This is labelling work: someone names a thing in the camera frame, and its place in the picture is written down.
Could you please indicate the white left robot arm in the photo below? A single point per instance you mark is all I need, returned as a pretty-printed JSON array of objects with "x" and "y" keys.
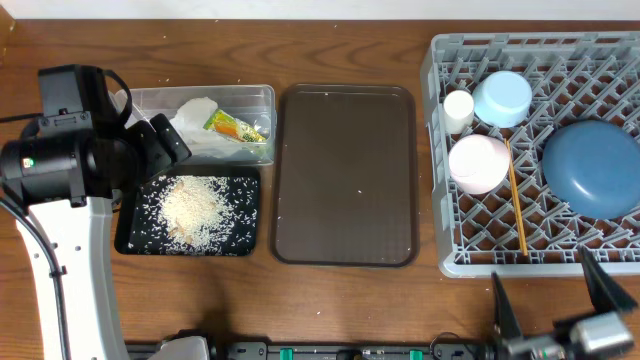
[{"x": 59, "y": 185}]

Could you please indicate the rice leftovers pile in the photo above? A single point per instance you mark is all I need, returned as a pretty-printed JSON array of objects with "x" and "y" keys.
[{"x": 195, "y": 212}]

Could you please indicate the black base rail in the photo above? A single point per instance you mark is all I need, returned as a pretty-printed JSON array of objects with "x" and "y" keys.
[{"x": 265, "y": 351}]

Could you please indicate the green yellow snack wrapper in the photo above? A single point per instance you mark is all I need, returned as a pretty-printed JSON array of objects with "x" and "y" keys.
[{"x": 227, "y": 125}]

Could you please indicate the wooden chopstick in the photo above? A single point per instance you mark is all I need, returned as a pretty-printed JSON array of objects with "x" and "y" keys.
[
  {"x": 520, "y": 225},
  {"x": 515, "y": 195}
]

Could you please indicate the clear plastic bin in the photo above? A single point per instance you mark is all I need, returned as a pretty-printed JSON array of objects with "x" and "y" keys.
[{"x": 253, "y": 104}]

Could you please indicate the dark blue plate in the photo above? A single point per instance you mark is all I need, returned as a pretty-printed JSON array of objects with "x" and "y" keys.
[{"x": 593, "y": 166}]

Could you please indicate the cream plastic cup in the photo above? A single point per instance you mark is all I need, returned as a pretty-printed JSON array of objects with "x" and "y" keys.
[{"x": 458, "y": 109}]

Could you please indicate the white napkin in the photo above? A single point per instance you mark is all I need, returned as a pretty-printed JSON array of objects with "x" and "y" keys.
[{"x": 189, "y": 122}]

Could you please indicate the grey dishwasher rack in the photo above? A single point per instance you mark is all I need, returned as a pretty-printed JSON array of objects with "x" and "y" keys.
[{"x": 520, "y": 229}]

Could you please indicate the black tray bin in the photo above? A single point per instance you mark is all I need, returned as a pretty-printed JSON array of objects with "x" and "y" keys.
[{"x": 250, "y": 240}]

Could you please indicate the brown serving tray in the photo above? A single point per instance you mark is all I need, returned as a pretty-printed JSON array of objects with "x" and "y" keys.
[{"x": 346, "y": 183}]

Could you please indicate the pink bowl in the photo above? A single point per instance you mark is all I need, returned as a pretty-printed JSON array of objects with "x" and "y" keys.
[{"x": 478, "y": 163}]

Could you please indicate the light blue small bowl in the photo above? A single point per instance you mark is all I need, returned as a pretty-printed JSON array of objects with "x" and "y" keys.
[{"x": 503, "y": 99}]

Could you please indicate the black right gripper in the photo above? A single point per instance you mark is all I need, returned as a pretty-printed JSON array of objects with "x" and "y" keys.
[{"x": 515, "y": 346}]

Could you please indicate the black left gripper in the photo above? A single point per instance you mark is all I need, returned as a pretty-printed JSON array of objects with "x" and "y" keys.
[{"x": 158, "y": 157}]

